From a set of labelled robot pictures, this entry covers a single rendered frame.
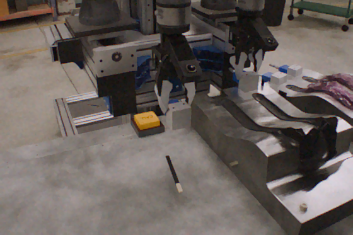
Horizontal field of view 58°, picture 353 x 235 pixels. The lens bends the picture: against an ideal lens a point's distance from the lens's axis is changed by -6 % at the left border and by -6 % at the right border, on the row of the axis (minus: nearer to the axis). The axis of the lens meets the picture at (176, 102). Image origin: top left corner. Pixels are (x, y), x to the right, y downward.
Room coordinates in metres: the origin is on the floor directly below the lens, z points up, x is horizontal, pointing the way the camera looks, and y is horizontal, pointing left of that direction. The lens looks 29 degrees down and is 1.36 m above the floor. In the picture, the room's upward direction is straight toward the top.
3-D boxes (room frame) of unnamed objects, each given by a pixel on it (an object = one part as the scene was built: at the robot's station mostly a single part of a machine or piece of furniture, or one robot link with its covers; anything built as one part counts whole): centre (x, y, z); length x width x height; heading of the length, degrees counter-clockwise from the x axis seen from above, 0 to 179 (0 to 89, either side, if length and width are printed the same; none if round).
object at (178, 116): (0.75, 0.01, 0.93); 0.13 x 0.05 x 0.05; 24
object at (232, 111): (0.72, -0.26, 0.92); 0.35 x 0.16 x 0.09; 24
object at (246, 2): (0.96, -0.21, 1.15); 0.08 x 0.08 x 0.05
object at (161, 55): (0.73, 0.01, 1.09); 0.09 x 0.08 x 0.12; 24
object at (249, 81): (0.98, -0.20, 0.91); 0.13 x 0.05 x 0.05; 24
